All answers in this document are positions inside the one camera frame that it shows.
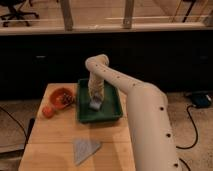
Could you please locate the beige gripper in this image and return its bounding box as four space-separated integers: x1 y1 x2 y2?
88 73 104 101

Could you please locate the grey sponge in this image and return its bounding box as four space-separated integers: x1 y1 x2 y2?
89 100 102 110

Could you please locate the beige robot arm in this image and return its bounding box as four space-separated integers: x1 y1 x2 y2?
85 54 182 171

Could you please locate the green plastic tray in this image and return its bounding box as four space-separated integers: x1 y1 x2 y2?
77 78 123 123

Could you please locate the orange bowl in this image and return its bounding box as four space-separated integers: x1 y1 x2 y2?
49 87 74 110

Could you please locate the small orange fruit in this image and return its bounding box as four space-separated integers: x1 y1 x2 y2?
42 106 55 118

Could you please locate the grey triangular cloth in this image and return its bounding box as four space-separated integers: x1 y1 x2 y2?
73 139 102 166

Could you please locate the black power adapter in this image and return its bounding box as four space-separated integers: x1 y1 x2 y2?
190 93 212 108

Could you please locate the black office chair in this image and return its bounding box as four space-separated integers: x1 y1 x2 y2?
0 0 39 27

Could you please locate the wooden frame post left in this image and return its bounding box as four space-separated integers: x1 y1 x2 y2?
60 0 73 31

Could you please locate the wooden frame post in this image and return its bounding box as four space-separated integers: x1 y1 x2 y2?
60 0 73 31
123 0 134 29

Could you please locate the wooden frame post right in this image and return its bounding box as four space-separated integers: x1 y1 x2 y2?
123 0 134 29

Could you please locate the black floor cable right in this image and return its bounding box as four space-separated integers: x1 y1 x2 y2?
175 104 199 150

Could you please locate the black floor cable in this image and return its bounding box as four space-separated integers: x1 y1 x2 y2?
175 104 199 150
0 106 28 141

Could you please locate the black floor cable left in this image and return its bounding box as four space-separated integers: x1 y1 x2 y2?
0 106 28 141

